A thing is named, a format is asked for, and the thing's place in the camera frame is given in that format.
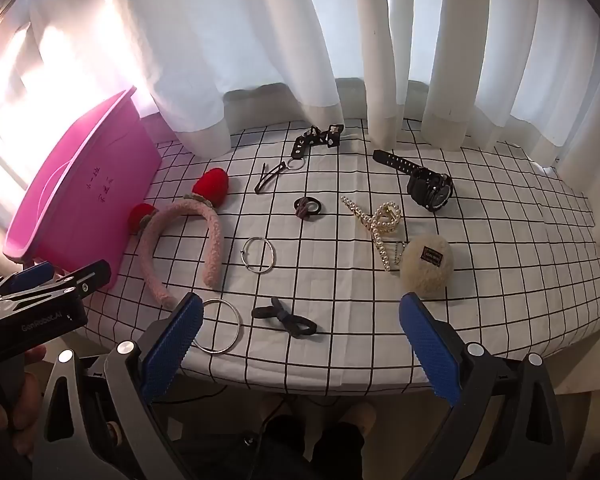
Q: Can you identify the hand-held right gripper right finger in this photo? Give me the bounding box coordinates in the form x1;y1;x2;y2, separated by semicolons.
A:
399;291;568;480

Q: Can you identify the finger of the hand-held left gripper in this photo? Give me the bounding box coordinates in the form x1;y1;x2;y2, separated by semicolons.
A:
0;261;56;302
10;259;113;312

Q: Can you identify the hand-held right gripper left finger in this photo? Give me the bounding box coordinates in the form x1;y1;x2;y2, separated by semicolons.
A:
30;291;204;480

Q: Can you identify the pink plastic bin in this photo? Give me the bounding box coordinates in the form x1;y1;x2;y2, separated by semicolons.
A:
2;86;163;291

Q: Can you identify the silver beaded bangle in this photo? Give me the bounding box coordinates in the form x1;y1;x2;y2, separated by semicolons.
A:
243;236;276;275

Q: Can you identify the black wristwatch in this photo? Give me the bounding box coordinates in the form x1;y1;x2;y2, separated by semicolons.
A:
372;149;455;212

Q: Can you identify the person's left hand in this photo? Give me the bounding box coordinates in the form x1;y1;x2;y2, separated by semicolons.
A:
0;345;48;436

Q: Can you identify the plain silver bangle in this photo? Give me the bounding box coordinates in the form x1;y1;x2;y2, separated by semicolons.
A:
192;298;242;357

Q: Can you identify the beige fluffy pom-pom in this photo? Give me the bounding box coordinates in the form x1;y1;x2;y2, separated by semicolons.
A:
395;235;454;297

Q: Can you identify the pink fuzzy strawberry headband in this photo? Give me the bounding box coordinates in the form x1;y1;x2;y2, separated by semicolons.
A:
128;168;230;311

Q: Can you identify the black-checked white tablecloth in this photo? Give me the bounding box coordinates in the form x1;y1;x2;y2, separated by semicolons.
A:
87;119;600;396

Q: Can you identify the pearl claw hair clip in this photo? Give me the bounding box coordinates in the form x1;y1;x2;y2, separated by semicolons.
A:
341;195;408;273

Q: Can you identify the person's leg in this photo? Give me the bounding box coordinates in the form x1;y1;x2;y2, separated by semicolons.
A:
260;400;381;480

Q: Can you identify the black metal hair clip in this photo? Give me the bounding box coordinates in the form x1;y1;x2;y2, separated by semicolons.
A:
254;160;287;194

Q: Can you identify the white curtain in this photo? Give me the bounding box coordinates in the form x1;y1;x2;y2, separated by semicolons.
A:
0;0;600;261

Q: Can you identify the black bow hair tie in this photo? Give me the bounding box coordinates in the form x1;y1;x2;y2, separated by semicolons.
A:
251;296;318;339

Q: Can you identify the black and mauve hair tie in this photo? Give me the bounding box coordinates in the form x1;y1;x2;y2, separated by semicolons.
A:
293;196;323;221

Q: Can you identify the black strap keychain with ring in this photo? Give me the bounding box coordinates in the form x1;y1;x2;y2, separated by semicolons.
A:
291;122;346;171

